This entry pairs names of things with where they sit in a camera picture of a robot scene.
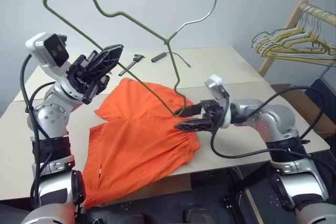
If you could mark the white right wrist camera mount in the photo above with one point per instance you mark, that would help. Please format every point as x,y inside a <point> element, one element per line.
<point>215,82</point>

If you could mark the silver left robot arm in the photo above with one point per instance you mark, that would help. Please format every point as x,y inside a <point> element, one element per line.
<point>50,113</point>

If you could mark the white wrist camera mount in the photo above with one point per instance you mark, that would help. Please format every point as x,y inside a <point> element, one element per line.
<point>215,82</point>
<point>39,44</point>

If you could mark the wooden clothes rack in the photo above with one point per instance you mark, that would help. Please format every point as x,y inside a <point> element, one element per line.
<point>292,16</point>

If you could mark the dark rounded shape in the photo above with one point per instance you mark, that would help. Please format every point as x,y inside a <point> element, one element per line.
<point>195,213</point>

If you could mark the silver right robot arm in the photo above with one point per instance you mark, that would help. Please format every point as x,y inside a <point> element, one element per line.
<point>275,119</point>

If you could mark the black case under table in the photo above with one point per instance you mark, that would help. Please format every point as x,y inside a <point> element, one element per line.
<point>252,197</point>

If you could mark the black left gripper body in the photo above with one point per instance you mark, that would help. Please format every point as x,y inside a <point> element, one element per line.
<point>78,77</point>

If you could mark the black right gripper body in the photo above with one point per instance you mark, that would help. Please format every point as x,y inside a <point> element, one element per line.
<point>214,113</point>

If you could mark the black box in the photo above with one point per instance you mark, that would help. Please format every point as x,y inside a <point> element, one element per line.
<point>325,95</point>

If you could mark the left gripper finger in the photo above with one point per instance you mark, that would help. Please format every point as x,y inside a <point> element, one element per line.
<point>98,87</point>
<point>109,57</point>

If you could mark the orange shorts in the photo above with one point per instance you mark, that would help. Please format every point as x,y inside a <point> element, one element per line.
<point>136,142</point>

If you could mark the black caliper tool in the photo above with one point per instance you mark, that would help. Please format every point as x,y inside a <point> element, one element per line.
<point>135,60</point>

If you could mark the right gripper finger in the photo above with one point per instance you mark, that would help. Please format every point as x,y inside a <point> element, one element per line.
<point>194,125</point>
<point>190,110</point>

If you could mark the brown cardboard box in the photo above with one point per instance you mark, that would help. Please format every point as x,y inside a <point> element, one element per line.
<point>282,89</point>

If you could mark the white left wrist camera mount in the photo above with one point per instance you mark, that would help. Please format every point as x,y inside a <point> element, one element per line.
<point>39,44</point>

